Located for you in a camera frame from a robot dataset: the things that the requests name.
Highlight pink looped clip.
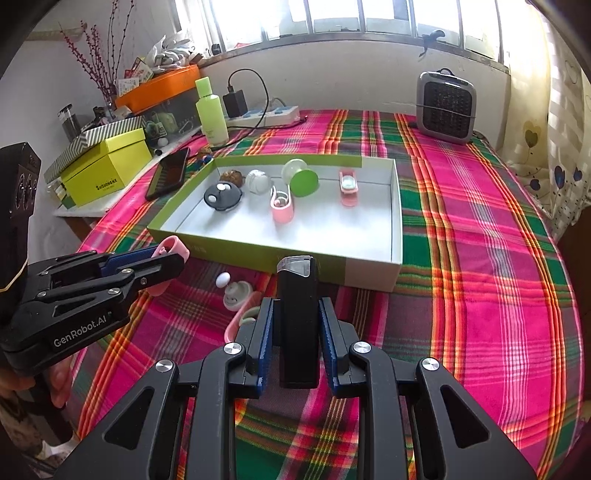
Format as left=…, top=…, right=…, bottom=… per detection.
left=147, top=235, right=190, bottom=297

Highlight black oval disc holder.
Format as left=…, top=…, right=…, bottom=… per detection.
left=204, top=181, right=242, bottom=212

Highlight large brown walnut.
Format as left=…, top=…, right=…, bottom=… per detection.
left=219, top=170, right=245, bottom=188

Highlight white ribbed jar cap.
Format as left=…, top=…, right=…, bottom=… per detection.
left=245, top=169, right=273, bottom=195

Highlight pink curved clip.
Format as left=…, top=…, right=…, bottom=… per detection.
left=270, top=186, right=294, bottom=224

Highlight black rectangular device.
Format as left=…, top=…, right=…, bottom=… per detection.
left=277, top=255, right=320, bottom=389

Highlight green white spool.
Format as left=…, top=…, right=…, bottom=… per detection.
left=281, top=158, right=320, bottom=198

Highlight person's left hand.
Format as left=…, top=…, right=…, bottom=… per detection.
left=0, top=357, right=72, bottom=408

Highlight yellow shoebox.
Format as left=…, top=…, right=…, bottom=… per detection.
left=60, top=139, right=152, bottom=206

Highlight black smartphone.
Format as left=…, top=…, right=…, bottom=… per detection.
left=144, top=147, right=189, bottom=201

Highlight striped grey gift box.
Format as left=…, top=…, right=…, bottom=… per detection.
left=44, top=117, right=146, bottom=184

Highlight plaid pink green bedsheet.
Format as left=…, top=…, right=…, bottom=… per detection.
left=67, top=110, right=585, bottom=479

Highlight clear plastic storage bin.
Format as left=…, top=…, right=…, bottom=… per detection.
left=139, top=89, right=200, bottom=150

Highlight orange storage bin lid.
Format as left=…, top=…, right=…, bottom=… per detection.
left=115, top=65, right=200, bottom=114

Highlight green lotion bottle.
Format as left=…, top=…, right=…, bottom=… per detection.
left=195, top=77, right=229, bottom=147

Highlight red dried branches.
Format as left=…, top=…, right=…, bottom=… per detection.
left=59, top=0, right=137, bottom=103

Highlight green white cardboard box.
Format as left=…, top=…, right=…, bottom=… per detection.
left=148, top=154, right=403, bottom=292

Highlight white power strip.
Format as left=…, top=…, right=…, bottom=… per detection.
left=226, top=106, right=301, bottom=128

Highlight heart pattern curtain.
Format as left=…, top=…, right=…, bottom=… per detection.
left=499, top=1, right=590, bottom=241

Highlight grey small space heater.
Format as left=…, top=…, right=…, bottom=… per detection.
left=416, top=68, right=477, bottom=144

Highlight black charger with cable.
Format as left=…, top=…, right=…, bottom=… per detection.
left=184, top=67, right=310, bottom=160

